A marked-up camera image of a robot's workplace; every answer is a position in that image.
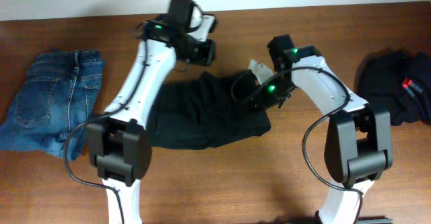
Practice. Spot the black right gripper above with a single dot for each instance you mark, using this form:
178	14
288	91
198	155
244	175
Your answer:
262	101

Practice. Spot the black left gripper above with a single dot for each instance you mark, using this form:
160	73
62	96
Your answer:
207	52

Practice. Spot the black trousers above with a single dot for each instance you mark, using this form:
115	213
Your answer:
204	113

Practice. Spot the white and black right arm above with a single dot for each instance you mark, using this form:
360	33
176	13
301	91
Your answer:
358	146

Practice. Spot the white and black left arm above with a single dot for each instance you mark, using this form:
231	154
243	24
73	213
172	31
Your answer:
118	142

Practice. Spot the black garment with red label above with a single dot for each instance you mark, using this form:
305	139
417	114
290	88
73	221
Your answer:
399	82

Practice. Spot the folded blue denim jeans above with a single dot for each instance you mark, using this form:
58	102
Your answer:
58	94

